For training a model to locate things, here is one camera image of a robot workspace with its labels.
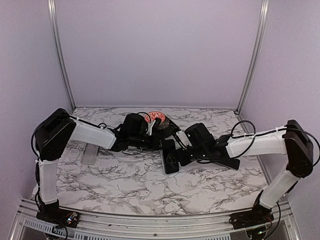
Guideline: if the clear magsafe phone case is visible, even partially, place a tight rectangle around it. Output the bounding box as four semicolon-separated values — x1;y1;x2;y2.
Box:
61;148;84;164

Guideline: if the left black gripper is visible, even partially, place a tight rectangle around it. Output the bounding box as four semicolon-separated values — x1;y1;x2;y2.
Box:
129;132;171;152

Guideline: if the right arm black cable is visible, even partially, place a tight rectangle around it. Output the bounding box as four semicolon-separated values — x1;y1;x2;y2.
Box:
229;120;320;161

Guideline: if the left aluminium frame post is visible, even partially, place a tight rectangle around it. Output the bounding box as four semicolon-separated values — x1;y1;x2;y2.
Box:
47;0;76;111

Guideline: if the grey translucent phone case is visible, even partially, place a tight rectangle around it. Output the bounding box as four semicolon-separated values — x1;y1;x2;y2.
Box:
80;143;99;165

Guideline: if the aluminium frame post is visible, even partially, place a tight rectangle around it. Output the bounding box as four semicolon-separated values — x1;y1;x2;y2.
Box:
236;0;270;115
47;0;76;111

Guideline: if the black square floral plate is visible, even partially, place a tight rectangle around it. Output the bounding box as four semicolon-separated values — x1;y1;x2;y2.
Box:
154;117;181;138

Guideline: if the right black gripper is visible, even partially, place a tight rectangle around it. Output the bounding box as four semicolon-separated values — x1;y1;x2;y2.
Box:
166;145;208;169

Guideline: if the front aluminium rail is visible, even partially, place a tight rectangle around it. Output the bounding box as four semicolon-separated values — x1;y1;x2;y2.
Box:
8;199;301;240

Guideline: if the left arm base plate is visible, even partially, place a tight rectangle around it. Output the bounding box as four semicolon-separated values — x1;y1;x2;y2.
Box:
36;208;80;228

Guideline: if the red white patterned bowl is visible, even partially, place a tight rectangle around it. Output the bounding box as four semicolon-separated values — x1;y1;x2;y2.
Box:
144;111;166;124

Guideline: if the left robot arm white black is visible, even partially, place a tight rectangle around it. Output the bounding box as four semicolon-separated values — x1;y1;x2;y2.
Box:
31;108;162;223

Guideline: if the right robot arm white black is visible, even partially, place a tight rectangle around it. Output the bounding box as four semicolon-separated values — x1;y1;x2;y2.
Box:
173;150;288;215

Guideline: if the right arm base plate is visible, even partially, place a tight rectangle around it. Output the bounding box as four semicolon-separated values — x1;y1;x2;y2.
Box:
229;210;274;230

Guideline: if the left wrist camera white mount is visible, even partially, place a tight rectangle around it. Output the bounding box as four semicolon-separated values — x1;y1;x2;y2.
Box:
147;117;162;136

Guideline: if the black smartphone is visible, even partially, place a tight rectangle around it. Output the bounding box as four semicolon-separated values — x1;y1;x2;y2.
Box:
161;139;180;175
216;159;240;171

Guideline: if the right aluminium frame post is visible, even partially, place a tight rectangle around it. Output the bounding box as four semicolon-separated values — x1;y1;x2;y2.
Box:
236;0;270;115

